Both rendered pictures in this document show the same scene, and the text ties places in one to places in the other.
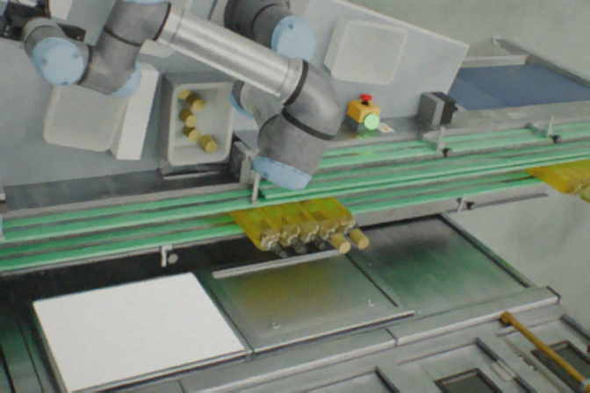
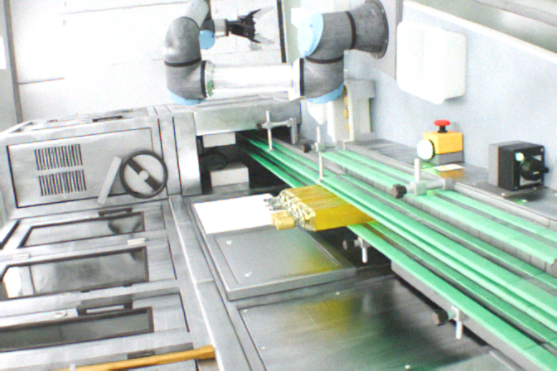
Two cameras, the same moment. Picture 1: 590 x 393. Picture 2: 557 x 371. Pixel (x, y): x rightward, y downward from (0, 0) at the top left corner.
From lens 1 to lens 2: 2.72 m
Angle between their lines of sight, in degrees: 102
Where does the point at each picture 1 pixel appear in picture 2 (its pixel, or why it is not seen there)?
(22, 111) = not seen: hidden behind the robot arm
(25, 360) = not seen: hidden behind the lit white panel
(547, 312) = not seen: outside the picture
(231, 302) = (259, 228)
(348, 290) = (269, 267)
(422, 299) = (268, 315)
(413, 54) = (501, 76)
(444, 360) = (173, 316)
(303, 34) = (303, 24)
